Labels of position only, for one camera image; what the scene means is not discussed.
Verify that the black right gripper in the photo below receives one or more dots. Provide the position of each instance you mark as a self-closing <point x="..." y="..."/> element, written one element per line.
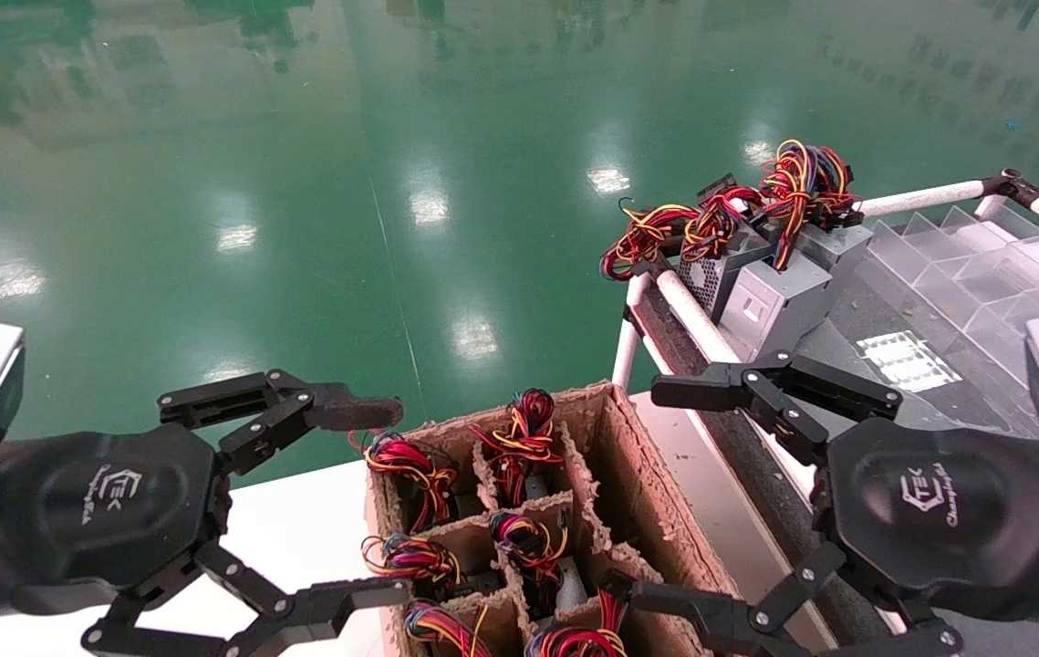
<point x="948" y="511"/>

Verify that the long white frame pipe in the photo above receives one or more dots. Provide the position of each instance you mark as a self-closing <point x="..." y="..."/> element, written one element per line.
<point x="692" y="315"/>

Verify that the clear acrylic divider tray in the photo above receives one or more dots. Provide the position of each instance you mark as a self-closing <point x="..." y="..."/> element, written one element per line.
<point x="975" y="274"/>

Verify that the brown cardboard divider box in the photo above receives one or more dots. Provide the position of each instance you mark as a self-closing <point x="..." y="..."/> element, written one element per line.
<point x="638" y="484"/>

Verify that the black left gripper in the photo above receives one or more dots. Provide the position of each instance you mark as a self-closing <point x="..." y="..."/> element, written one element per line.
<point x="109" y="502"/>

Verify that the large silver power supply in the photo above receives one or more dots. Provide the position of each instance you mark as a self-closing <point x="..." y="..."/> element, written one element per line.
<point x="774" y="310"/>

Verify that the short white frame leg pipe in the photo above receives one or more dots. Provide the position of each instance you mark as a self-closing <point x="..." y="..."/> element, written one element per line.
<point x="627" y="351"/>

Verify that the black pipe joint clamp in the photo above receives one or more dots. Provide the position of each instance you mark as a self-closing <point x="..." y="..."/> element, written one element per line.
<point x="651" y="270"/>
<point x="1016" y="187"/>

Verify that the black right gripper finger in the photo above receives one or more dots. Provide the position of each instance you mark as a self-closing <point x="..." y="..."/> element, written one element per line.
<point x="701" y="388"/>

